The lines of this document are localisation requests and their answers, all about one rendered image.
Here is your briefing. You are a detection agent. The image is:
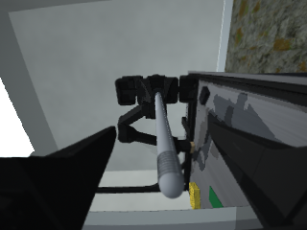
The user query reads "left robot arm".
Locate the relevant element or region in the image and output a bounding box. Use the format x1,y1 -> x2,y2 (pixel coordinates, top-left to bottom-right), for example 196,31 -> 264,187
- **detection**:
117,76 -> 192,154

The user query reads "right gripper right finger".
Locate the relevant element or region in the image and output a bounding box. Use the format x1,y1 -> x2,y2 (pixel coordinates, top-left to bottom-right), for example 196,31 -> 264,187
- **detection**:
209,122 -> 307,228

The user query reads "yellow sponge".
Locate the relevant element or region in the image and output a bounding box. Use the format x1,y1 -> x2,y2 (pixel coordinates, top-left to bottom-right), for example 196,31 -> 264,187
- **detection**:
189,182 -> 201,209

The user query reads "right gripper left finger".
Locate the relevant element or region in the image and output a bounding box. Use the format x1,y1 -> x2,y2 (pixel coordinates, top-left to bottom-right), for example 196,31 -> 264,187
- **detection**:
0,126 -> 117,230

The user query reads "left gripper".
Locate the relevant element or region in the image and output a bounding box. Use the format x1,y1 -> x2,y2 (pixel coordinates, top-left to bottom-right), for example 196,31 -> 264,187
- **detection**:
115,75 -> 200,105

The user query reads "green flat rectangular plate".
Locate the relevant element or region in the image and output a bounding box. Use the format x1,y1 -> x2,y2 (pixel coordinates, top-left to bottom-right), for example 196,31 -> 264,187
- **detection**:
209,187 -> 224,208

